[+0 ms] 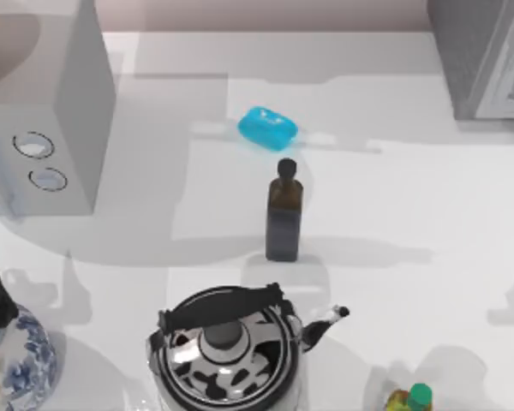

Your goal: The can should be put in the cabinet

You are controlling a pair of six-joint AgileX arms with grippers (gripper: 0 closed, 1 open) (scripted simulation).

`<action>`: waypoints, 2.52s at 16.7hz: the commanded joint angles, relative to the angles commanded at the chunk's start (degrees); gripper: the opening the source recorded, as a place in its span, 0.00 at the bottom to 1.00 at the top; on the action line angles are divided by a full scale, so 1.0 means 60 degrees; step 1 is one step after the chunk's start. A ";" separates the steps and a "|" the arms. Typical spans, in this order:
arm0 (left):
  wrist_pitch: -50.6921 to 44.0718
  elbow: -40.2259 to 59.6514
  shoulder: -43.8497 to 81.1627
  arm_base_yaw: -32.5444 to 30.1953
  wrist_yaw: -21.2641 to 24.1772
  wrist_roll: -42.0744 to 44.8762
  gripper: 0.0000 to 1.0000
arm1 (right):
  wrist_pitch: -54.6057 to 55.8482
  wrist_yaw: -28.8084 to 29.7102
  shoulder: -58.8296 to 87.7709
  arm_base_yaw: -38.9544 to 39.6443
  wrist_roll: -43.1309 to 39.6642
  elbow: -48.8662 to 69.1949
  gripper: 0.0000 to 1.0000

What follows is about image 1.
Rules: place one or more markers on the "dark brown glass bottle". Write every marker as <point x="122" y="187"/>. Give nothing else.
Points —
<point x="283" y="218"/>

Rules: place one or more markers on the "blue soap bar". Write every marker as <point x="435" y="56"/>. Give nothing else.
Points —
<point x="268" y="129"/>

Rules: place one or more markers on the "black and white kettle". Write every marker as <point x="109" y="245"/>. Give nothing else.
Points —
<point x="231" y="355"/>

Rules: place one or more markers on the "round microwave knob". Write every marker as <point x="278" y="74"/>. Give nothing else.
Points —
<point x="33" y="144"/>
<point x="48" y="178"/>

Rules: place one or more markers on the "green capped bottle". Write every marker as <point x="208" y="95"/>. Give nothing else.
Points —
<point x="413" y="398"/>

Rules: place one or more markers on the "pale microwave oven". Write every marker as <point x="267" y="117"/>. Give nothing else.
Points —
<point x="47" y="55"/>

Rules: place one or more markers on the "grey cabinet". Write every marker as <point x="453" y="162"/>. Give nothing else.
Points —
<point x="484" y="55"/>

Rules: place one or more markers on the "blue and white vase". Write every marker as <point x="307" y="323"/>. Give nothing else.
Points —
<point x="23" y="364"/>

